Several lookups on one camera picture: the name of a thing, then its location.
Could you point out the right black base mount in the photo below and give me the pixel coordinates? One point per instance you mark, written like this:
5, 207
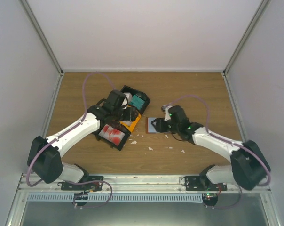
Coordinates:
201, 183

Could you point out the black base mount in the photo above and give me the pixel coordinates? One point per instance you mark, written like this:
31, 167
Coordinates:
86, 184
201, 183

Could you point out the black bin with red cards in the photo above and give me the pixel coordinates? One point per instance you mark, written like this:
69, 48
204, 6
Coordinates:
119, 127

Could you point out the grey slotted cable duct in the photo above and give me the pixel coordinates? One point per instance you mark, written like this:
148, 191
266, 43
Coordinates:
102, 197

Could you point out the red patterned card stack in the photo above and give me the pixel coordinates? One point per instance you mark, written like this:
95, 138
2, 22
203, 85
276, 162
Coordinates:
113, 135

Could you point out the black bin with teal cards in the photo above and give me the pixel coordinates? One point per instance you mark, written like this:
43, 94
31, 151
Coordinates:
138, 93

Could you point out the aluminium front rail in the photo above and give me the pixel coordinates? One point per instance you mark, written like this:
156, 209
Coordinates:
122, 183

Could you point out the orange plastic bin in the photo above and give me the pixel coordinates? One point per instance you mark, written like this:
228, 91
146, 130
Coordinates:
130, 125

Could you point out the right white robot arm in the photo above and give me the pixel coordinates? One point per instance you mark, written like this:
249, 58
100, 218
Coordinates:
247, 167

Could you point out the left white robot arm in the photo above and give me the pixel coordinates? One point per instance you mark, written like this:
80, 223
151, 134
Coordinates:
110, 119

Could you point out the teal card stack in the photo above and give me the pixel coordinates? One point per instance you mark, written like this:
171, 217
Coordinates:
137, 102

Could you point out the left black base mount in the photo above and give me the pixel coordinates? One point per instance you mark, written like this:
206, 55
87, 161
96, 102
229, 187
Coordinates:
86, 184

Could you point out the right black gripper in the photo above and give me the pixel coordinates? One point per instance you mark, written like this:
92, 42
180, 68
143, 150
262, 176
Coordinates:
160, 127

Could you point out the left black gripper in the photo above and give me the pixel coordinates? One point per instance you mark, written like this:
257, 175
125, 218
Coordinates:
130, 116

